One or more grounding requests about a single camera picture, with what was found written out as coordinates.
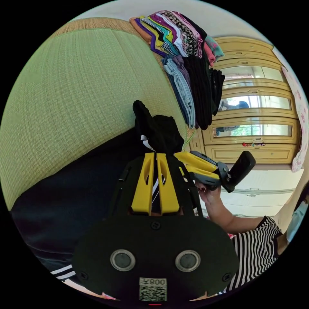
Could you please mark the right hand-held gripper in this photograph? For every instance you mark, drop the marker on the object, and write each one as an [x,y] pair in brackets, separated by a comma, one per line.
[223,175]

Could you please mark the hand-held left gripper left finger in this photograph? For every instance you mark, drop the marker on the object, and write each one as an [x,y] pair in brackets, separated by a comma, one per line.
[142,188]

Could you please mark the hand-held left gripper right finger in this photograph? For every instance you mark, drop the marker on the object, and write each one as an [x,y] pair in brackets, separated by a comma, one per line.
[169,193]

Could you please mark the black athletic pants with white stripes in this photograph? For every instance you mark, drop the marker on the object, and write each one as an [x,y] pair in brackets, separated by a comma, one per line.
[72,193]

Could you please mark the person's right forearm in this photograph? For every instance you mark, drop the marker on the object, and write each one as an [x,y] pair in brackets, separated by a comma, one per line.
[231,219]

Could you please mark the person's right hand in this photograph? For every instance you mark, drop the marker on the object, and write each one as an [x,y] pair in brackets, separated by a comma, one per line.
[212,198]

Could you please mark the yellow wooden cupboard with mirrors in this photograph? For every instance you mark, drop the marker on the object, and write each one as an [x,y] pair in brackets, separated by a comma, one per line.
[253,154]

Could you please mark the person's body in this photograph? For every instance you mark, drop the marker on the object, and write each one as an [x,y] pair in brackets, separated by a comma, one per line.
[253,251]

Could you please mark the pile of clothes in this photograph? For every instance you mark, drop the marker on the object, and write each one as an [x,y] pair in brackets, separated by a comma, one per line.
[186,53]

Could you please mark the bed with green woven mat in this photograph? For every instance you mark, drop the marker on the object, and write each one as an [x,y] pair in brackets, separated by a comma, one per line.
[72,96]

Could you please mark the pink floral curtain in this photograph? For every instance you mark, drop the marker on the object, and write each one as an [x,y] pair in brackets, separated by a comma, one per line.
[301,108]

